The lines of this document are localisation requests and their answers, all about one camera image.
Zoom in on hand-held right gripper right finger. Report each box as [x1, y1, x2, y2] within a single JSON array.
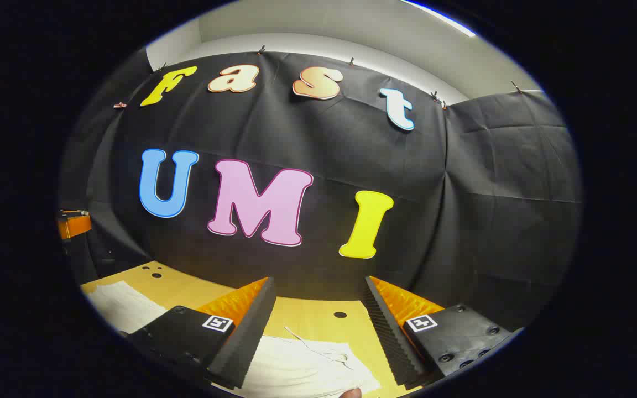
[[361, 275, 524, 387]]

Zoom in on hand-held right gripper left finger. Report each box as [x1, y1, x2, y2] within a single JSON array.
[[127, 276, 278, 390]]

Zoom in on white jeans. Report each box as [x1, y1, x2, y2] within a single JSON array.
[[87, 281, 383, 398]]

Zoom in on black backdrop cloth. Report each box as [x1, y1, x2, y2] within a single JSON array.
[[59, 47, 583, 332]]

